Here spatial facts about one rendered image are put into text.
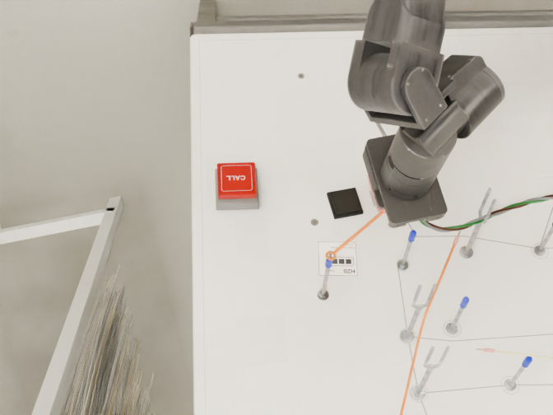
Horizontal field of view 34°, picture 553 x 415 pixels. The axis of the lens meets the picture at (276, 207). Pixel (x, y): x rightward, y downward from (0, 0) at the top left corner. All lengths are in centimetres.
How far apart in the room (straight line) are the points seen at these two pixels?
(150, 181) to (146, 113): 18
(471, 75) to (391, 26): 11
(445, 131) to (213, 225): 39
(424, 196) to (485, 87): 14
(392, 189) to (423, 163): 8
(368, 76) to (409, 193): 15
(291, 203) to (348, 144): 13
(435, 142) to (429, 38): 10
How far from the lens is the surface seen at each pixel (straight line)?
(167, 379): 254
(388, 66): 84
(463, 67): 91
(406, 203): 97
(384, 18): 86
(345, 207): 117
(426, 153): 88
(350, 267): 114
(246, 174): 117
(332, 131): 125
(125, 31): 225
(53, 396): 142
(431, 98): 86
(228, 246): 115
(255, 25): 137
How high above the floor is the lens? 222
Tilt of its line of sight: 71 degrees down
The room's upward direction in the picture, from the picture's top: 168 degrees clockwise
